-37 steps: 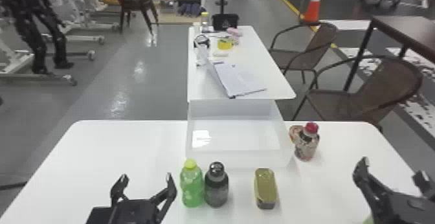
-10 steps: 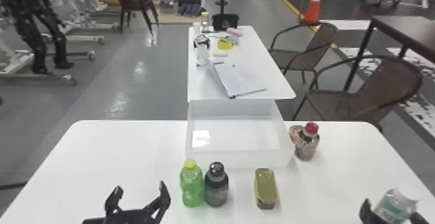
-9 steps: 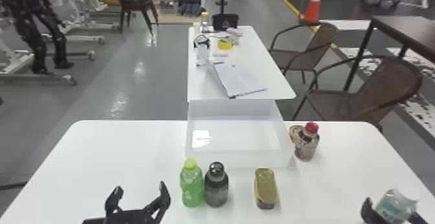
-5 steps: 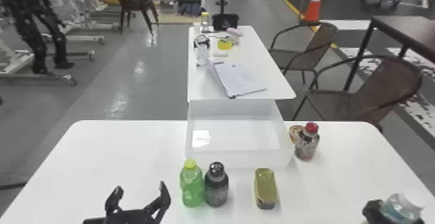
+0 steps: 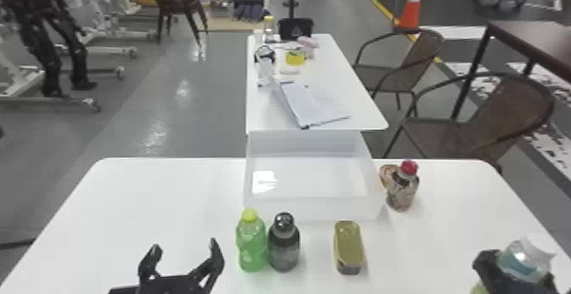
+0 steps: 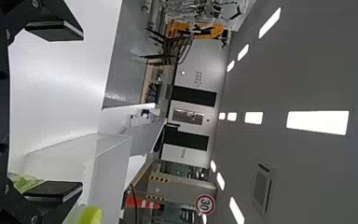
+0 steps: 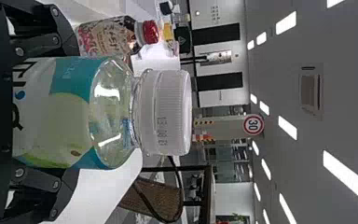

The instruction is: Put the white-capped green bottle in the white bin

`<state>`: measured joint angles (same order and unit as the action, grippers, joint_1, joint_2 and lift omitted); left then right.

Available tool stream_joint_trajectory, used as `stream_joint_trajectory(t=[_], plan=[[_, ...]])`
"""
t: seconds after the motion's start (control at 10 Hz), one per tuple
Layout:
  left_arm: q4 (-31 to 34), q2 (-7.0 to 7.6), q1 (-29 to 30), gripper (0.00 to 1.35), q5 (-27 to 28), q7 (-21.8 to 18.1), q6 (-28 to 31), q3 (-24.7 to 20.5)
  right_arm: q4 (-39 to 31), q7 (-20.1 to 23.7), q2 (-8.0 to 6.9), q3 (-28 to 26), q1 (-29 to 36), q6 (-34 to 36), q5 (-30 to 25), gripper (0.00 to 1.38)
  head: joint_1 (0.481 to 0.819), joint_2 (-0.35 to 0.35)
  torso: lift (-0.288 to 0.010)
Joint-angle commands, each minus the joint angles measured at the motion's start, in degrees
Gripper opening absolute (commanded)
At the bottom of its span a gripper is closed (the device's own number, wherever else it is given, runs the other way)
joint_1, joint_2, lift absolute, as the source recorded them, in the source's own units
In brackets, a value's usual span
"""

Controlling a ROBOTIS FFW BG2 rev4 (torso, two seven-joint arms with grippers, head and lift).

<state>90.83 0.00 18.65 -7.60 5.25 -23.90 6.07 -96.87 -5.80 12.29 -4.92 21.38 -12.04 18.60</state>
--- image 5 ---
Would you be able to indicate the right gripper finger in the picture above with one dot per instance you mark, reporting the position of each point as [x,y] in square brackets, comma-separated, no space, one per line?
[490,271]
[548,286]

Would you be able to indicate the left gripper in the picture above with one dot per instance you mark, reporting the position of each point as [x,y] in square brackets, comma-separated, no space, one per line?
[169,285]

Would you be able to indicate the green bottle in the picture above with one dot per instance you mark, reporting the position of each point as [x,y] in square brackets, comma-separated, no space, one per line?
[251,246]

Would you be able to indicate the black bottle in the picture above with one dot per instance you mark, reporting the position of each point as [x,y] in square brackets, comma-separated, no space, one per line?
[283,249]

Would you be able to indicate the red capped bottle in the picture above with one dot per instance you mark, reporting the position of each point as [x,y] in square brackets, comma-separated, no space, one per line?
[401,188]

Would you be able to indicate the brown chair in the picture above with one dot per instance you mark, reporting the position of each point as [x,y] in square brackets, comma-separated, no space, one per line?
[490,121]
[403,70]

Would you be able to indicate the clear box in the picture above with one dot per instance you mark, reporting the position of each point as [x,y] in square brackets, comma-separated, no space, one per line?
[312,188]

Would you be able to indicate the white notebook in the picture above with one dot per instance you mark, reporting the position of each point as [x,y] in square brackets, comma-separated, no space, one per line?
[308,104]

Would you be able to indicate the clear jar with black lid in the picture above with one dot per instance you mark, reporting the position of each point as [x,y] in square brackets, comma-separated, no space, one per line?
[265,66]

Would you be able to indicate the dark brown side table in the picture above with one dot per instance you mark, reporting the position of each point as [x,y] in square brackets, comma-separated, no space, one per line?
[535,41]

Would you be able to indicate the yellow tape roll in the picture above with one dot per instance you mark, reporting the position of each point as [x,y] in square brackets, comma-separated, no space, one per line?
[295,57]

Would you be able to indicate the white side table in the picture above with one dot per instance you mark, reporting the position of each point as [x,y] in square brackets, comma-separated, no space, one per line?
[330,72]

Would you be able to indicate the small clear bottle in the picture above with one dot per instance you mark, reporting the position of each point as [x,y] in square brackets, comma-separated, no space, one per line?
[268,28]

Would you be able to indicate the black box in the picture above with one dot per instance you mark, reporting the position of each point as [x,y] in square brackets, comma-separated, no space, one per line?
[295,28]

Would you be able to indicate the orange cone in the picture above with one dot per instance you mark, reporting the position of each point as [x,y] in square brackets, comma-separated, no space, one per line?
[412,3]

